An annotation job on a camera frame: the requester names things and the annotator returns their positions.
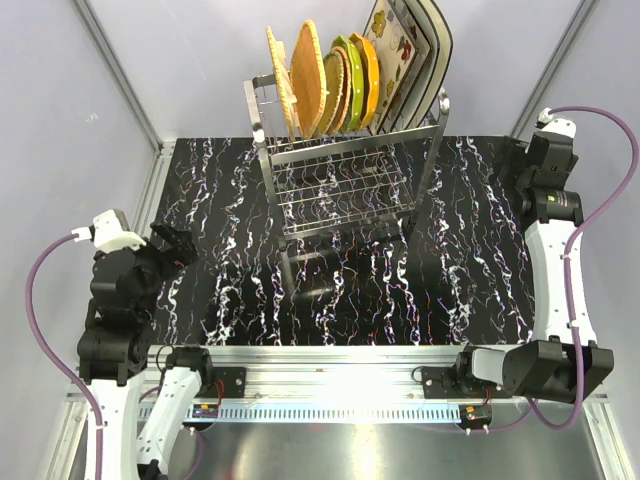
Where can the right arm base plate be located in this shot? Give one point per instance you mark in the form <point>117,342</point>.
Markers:
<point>439,383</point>

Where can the cream floral square plate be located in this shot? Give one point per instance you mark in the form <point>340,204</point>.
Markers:
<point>399,45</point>

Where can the round brown wicker plate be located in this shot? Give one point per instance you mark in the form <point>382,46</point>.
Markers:
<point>343,104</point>

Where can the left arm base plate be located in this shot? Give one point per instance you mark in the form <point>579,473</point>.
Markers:
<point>230,381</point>

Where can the green ceramic plate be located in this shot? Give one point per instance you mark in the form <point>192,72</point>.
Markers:
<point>355,110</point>

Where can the stainless steel dish rack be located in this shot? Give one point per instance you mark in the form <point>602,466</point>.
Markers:
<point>340,183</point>

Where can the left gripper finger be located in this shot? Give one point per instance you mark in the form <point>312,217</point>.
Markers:
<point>182,244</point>
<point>164,231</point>

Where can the orange rounded-square wicker plate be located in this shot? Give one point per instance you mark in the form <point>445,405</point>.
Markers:
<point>308,79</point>

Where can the orange ceramic plate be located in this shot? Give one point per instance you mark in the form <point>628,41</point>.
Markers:
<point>371,72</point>

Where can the pale wicker-pattern plate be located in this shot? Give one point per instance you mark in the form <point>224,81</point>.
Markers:
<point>283,82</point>

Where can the round green-rim bamboo plate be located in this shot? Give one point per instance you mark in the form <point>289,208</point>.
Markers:
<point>334,72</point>

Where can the aluminium mounting rail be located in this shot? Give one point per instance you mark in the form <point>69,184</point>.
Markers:
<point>327,372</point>

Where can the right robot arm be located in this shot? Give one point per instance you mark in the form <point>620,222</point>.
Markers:
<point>563,361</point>

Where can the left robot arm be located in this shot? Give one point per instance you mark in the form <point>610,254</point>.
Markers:
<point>113,351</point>

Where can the black rimmed square plate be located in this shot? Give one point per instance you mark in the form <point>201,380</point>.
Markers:
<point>442,60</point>

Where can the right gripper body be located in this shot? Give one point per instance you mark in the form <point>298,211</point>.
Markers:
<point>513,154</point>

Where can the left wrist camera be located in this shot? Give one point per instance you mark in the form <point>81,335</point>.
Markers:
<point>112,233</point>

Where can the slotted cable duct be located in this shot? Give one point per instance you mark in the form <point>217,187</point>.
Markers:
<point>323,414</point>

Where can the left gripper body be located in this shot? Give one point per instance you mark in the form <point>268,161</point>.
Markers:
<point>164,262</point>

